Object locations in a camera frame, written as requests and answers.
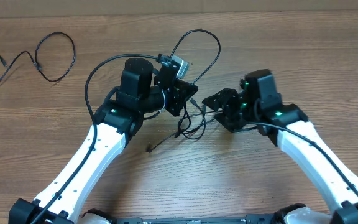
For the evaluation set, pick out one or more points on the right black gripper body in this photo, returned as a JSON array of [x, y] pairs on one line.
[[235, 116]]

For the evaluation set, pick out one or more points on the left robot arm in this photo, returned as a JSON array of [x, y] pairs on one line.
[[143, 89]]

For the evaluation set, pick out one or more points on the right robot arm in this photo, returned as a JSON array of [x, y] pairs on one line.
[[259, 106]]

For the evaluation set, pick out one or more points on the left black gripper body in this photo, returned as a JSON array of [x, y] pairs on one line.
[[173, 98]]

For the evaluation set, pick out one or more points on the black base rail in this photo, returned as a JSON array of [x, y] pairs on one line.
[[194, 221]]

